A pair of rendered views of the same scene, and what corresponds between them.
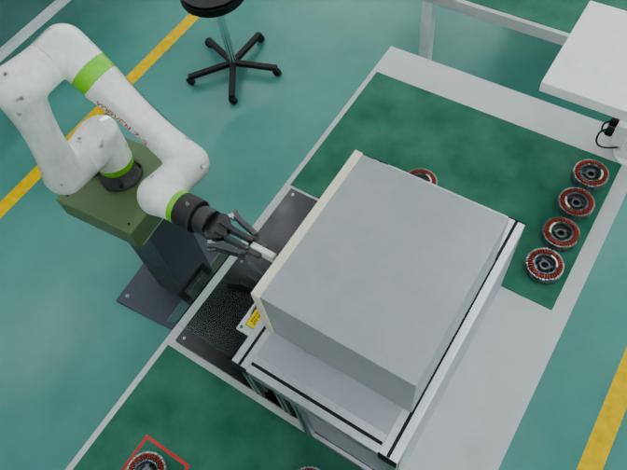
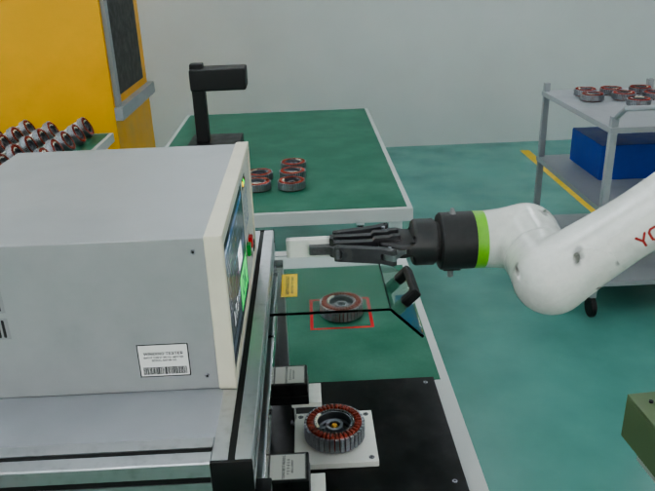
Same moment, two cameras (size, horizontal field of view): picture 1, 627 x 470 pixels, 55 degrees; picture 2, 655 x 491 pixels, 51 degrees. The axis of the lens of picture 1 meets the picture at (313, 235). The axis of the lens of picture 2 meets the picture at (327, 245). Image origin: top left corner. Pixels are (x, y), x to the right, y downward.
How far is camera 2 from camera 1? 1.81 m
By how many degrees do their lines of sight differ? 91
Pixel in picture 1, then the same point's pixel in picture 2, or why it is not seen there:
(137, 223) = (642, 408)
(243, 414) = not seen: hidden behind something
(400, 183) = (104, 232)
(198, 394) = (356, 364)
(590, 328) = not seen: outside the picture
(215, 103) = not seen: outside the picture
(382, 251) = (100, 188)
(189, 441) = (327, 339)
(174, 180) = (513, 227)
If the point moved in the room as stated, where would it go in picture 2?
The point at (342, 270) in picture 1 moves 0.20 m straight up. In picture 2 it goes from (147, 169) to (129, 32)
